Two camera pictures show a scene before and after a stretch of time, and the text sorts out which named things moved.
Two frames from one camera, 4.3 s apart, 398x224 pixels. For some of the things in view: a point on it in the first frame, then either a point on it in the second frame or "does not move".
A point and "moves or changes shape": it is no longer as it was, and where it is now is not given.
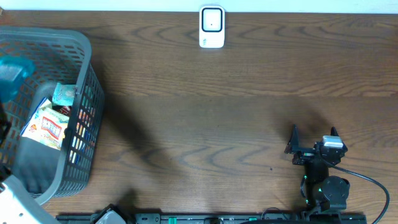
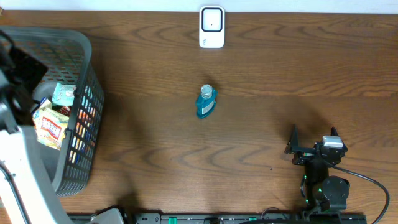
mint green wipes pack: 64,94 does not move
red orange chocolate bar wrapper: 66,110 does not move
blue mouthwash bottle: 13,71 moves or changes shape
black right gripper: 293,147 does not move
